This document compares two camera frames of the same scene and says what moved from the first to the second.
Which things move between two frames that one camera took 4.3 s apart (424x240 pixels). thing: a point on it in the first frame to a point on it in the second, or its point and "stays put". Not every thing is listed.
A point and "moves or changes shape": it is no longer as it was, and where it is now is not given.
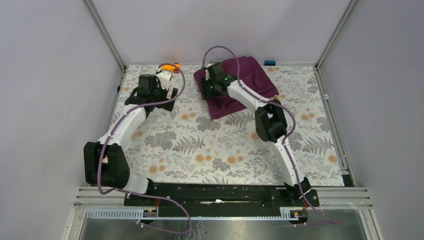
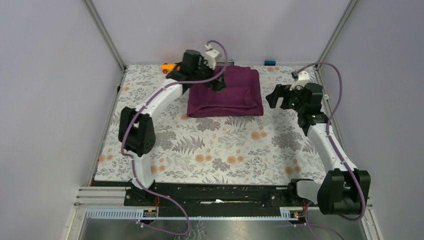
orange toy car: x=170 y=68 stays put
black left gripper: x=164 y=91 to x=217 y=84
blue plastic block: x=269 y=62 stays put
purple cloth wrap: x=246 y=69 moves or changes shape
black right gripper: x=204 y=85 to x=281 y=91
